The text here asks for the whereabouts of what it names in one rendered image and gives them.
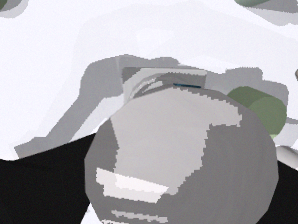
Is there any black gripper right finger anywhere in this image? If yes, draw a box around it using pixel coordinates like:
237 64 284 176
257 161 298 224

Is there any white cylinder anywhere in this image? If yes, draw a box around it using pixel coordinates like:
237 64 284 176
275 145 298 171

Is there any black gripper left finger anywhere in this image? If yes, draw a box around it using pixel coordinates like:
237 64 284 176
0 132 97 224

